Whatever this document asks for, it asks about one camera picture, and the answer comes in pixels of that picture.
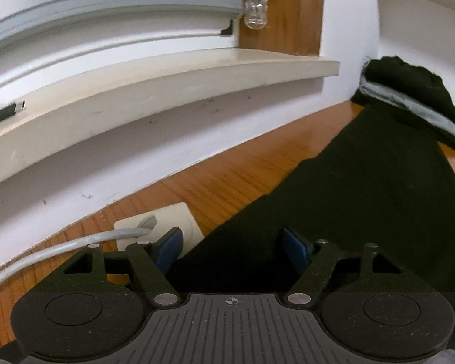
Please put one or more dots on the brown wooden window frame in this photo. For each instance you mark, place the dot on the brown wooden window frame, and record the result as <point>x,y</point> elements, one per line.
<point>284,11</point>

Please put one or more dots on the small black blind bracket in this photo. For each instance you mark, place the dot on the small black blind bracket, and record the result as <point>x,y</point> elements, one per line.
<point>227,28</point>

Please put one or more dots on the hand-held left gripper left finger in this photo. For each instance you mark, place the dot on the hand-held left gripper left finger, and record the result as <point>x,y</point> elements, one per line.
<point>170,249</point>

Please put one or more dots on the black fleece garment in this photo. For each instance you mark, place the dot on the black fleece garment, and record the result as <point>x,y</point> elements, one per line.
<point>364,197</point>

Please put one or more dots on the beige window sill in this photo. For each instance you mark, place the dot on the beige window sill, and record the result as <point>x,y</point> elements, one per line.
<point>174,79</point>

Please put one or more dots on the white window frame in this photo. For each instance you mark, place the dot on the white window frame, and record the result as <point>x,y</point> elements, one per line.
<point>98,45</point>

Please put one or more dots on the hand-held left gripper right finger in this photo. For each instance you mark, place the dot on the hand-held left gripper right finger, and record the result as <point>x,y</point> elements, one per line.
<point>294,250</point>

